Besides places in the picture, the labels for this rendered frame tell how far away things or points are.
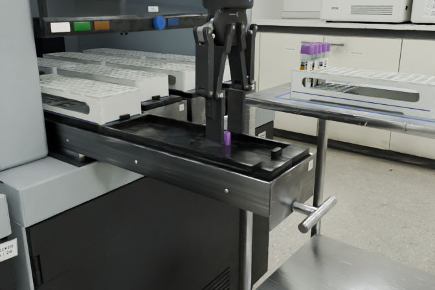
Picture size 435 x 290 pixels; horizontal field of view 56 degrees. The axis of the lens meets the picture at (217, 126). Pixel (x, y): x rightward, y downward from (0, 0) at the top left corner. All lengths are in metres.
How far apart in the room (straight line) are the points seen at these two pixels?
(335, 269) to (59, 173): 0.85
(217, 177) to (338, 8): 2.49
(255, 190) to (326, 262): 0.82
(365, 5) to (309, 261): 1.96
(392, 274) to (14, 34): 1.13
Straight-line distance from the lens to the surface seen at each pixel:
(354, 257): 1.38
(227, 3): 0.59
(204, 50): 0.58
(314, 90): 0.91
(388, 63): 2.89
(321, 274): 1.29
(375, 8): 2.91
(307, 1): 3.75
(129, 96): 0.78
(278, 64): 3.18
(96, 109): 0.75
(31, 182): 0.76
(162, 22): 0.96
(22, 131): 0.82
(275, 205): 0.55
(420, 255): 2.02
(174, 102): 0.94
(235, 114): 0.67
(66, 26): 0.81
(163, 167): 0.63
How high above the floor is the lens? 1.02
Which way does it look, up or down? 16 degrees down
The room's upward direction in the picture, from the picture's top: straight up
